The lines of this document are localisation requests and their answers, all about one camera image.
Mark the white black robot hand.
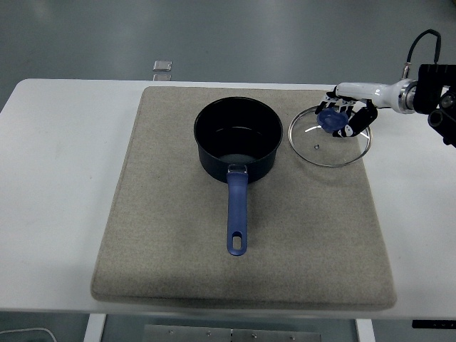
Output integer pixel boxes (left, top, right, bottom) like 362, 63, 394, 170
315, 82, 401, 139

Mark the glass lid with blue knob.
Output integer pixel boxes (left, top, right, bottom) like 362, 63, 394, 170
288, 104, 373, 168

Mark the dark blue saucepan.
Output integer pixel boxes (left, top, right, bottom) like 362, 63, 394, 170
193, 96, 284, 257

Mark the beige fabric table mat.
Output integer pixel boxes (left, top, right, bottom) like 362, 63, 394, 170
90, 85, 398, 310

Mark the white table leg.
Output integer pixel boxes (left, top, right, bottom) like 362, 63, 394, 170
355, 318, 375, 342
82, 313, 108, 342

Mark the black table control panel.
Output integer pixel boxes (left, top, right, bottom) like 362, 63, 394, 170
411, 319, 456, 329

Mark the grey metal plate with screws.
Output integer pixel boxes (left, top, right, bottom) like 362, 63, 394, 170
143, 323, 321, 342

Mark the white cable loop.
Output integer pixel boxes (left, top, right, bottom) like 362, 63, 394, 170
0, 327, 57, 342

